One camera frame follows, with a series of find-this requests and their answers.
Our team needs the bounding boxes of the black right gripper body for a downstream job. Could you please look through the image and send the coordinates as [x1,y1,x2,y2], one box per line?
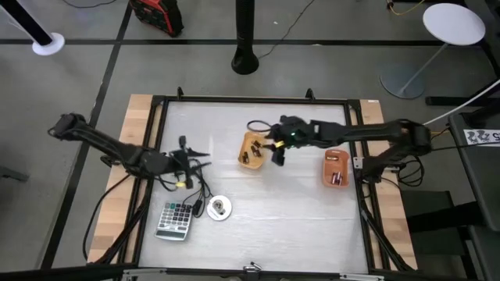
[271,115,316,167]

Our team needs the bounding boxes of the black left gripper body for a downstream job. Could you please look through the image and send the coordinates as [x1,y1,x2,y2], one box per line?
[155,135,195,190]

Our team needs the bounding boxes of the yellow plastic bin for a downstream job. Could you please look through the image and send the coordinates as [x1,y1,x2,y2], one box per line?
[237,130,270,171]

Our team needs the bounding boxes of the orange plastic bin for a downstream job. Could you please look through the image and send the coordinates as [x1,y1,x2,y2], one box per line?
[322,148,351,189]

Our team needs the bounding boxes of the grey desk calculator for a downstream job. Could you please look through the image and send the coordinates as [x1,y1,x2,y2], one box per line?
[154,201,193,242]

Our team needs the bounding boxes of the red black tool case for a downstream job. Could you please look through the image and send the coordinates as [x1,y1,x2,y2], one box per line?
[128,0,185,38]

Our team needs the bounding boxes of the black floor beam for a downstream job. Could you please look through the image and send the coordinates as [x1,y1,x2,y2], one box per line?
[424,76,500,107]

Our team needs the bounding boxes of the grey furniture leg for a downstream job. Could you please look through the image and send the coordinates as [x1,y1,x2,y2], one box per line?
[0,165,30,183]

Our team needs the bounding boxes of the printed paper label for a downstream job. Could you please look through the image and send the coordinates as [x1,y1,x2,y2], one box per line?
[462,128,500,148]

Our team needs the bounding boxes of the black desk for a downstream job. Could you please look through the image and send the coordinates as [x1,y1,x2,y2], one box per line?
[447,111,500,235]

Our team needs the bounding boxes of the white round side table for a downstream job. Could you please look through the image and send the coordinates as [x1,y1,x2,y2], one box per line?
[380,2,487,100]

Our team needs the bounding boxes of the black pole with white base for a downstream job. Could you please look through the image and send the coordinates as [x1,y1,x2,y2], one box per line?
[0,0,66,57]

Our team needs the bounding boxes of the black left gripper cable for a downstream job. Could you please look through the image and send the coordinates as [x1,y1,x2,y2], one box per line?
[158,163,214,219]

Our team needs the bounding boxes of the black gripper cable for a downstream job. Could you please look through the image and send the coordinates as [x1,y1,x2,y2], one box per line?
[158,163,214,219]
[246,119,275,134]

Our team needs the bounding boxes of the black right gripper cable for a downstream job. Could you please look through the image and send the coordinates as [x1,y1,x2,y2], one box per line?
[246,119,275,134]

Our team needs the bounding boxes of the black table frame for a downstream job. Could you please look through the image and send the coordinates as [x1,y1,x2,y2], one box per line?
[116,86,391,274]

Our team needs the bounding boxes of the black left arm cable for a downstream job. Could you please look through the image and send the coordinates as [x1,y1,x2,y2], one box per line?
[81,173,132,261]

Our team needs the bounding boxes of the black floor cable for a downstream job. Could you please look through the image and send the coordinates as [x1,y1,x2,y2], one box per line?
[257,0,316,60]

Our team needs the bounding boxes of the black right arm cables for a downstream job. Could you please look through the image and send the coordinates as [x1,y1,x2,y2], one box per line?
[390,154,426,187]

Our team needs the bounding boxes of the white cable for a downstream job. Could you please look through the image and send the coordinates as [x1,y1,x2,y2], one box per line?
[403,79,500,135]

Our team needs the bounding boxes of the silver metal bracket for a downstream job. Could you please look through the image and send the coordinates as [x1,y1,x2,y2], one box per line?
[338,272,386,281]

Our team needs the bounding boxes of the yellow floor cable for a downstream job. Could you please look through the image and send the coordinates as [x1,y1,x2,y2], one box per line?
[385,0,427,16]

